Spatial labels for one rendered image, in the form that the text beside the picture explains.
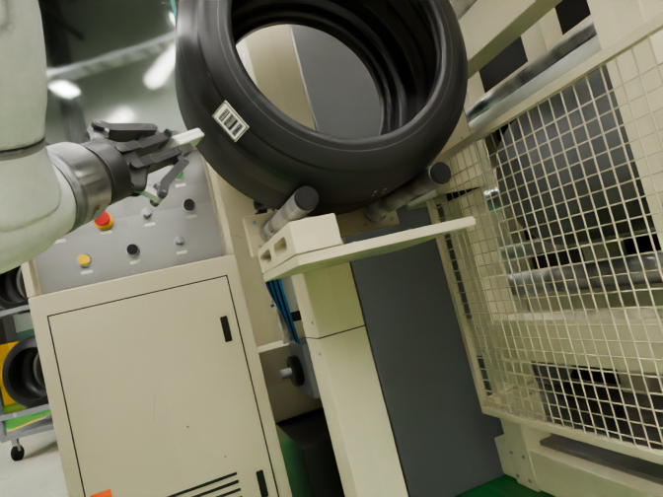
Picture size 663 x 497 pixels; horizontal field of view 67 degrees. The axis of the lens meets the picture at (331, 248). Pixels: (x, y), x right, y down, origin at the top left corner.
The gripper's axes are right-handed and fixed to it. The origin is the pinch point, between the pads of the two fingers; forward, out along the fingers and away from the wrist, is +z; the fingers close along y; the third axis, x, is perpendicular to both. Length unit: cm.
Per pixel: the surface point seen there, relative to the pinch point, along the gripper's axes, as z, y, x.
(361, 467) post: 24, 75, -42
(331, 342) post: 35, 48, -32
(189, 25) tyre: 20.4, -17.9, 4.1
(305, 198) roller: 15.7, 17.9, 0.4
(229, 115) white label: 15.4, -1.4, 0.4
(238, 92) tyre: 16.9, -3.2, 4.0
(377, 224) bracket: 56, 35, -10
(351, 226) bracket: 51, 31, -14
